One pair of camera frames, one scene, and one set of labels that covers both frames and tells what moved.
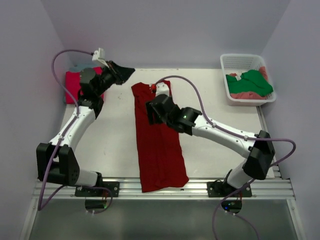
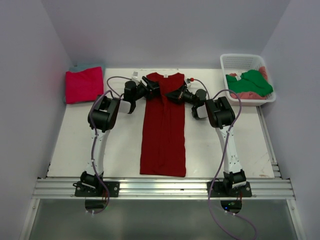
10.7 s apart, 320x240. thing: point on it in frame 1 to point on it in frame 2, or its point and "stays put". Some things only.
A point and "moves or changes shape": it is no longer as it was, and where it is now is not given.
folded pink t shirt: (72, 85) stays put
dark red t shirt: (161, 163) moves or changes shape
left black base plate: (113, 186) stays put
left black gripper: (120, 74) to (151, 88)
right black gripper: (150, 111) to (177, 95)
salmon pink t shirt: (248, 94) stays put
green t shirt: (251, 81) stays put
